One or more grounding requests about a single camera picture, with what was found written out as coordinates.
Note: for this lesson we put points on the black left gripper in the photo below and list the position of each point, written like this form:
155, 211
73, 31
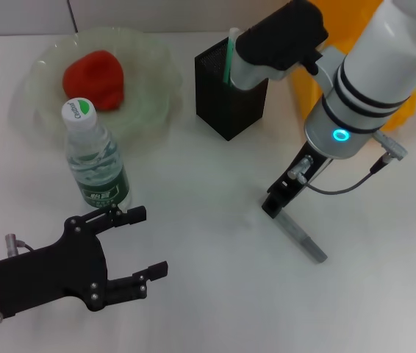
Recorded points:
53, 276

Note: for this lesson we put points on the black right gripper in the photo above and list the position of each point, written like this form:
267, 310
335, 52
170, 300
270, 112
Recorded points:
296, 176

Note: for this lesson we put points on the grey marker pen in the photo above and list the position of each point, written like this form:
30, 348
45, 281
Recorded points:
303, 239

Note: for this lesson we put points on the clear water bottle green label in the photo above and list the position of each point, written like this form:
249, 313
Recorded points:
97, 173

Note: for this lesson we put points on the green utility knife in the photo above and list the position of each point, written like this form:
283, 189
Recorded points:
229, 62

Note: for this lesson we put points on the red orange fruit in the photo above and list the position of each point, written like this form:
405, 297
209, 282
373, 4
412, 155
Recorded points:
94, 79

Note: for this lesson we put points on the black mesh pen holder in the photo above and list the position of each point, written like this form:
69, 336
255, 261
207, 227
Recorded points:
222, 110

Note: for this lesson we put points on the pale green glass fruit plate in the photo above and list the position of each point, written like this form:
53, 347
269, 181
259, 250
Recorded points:
145, 73

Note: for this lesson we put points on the yellow plastic bin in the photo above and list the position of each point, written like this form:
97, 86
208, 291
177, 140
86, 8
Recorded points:
307, 95

